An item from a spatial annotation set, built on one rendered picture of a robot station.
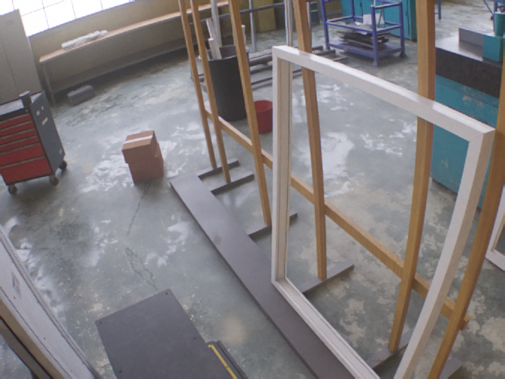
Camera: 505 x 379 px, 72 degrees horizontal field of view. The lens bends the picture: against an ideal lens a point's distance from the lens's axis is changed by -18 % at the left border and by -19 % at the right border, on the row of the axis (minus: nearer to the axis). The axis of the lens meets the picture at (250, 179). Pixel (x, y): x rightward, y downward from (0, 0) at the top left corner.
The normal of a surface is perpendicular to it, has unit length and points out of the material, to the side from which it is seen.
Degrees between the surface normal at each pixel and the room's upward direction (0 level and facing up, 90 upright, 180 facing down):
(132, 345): 0
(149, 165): 90
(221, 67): 94
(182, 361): 0
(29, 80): 90
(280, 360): 0
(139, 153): 90
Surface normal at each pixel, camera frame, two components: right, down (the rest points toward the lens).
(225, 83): -0.08, 0.60
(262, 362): -0.14, -0.83
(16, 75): 0.46, 0.42
